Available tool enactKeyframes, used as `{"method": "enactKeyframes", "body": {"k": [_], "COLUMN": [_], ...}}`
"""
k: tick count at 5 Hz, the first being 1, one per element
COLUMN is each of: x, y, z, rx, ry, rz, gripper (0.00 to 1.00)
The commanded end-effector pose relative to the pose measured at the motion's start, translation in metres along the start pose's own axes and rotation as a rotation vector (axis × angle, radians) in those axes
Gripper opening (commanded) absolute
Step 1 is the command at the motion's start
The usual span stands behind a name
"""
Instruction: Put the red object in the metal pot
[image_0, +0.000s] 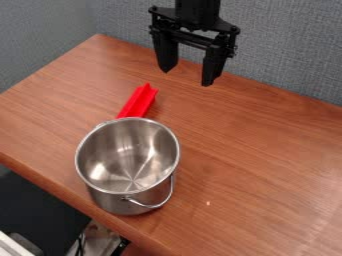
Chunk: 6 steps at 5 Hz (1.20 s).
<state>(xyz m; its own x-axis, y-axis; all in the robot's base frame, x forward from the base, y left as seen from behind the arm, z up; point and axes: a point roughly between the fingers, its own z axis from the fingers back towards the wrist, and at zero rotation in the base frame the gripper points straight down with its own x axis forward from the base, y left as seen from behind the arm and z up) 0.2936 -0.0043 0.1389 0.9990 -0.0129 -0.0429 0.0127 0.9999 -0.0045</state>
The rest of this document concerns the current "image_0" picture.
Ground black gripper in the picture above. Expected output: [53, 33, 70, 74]
[148, 0, 240, 86]

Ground red plastic block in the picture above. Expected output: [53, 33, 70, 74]
[116, 83, 157, 118]

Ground stainless steel pot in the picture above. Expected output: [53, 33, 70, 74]
[74, 117, 180, 215]

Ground white object at corner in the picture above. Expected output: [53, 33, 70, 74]
[0, 231, 34, 256]

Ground metal pot bail handle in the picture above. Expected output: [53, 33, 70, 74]
[121, 175, 173, 210]

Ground grey table leg bracket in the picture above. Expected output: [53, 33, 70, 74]
[65, 220, 129, 256]

